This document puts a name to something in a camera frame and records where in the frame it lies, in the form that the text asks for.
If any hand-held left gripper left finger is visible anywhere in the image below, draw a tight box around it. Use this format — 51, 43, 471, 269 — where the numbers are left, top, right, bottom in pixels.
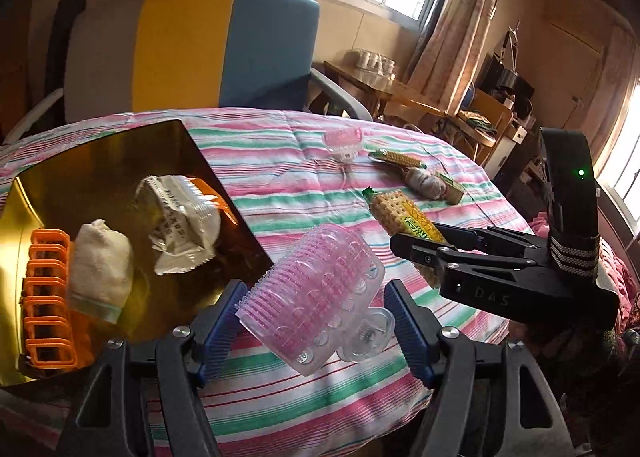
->
57, 279, 249, 457

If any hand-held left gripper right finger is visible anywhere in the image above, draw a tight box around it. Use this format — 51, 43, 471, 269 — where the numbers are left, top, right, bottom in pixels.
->
384, 279, 576, 457

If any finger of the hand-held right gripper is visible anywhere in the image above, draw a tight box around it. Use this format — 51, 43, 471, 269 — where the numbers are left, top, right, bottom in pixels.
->
432, 222, 547, 251
389, 231, 547, 284

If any yellow green cracker packet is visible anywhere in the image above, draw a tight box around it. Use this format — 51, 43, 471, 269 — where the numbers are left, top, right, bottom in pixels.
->
362, 187, 449, 244

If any pink plastic hair roller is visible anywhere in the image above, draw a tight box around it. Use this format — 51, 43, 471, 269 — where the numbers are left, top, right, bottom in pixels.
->
322, 126, 365, 162
235, 224, 394, 378

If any white snack packet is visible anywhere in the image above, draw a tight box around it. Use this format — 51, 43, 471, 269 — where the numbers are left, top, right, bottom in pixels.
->
135, 174, 222, 276

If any beige cloth pouch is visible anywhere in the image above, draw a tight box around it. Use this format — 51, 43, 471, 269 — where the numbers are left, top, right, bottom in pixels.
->
67, 218, 135, 326

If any orange plastic rack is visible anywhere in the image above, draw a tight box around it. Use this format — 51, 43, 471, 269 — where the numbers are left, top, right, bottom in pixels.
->
22, 228, 79, 369

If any gold metal tin container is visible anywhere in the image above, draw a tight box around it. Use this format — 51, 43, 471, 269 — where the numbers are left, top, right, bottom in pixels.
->
0, 120, 274, 388

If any yellow green small box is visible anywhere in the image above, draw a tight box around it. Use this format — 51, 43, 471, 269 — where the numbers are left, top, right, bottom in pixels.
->
434, 170, 465, 205

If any striped wrapped roll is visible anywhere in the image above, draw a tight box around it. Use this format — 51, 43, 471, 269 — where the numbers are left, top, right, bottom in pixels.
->
404, 169, 446, 199

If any small cracker packet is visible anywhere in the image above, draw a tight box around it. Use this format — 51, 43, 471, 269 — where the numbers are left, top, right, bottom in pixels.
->
368, 148, 426, 171

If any pink fuzzy cloth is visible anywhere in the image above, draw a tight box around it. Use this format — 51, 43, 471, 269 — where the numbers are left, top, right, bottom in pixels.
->
529, 215, 640, 329

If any yellow wooden chair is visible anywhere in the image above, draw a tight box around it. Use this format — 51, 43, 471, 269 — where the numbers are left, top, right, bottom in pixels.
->
456, 86, 517, 164

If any pink green striped tablecloth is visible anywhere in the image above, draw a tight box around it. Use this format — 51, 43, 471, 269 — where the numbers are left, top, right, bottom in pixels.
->
0, 107, 534, 457

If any black appliance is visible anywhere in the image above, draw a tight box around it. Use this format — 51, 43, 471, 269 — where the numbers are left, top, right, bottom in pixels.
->
479, 56, 536, 109

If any wooden side table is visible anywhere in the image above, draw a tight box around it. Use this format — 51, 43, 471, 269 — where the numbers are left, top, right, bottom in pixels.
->
322, 60, 442, 124

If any group of clear cups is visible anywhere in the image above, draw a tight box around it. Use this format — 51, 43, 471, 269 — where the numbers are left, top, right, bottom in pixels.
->
346, 48, 396, 78

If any long beige curtain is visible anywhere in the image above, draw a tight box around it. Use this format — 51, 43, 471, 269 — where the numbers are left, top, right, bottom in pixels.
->
407, 0, 502, 114

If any grey yellow blue chair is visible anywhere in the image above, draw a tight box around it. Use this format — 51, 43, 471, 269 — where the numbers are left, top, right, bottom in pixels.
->
0, 0, 372, 144

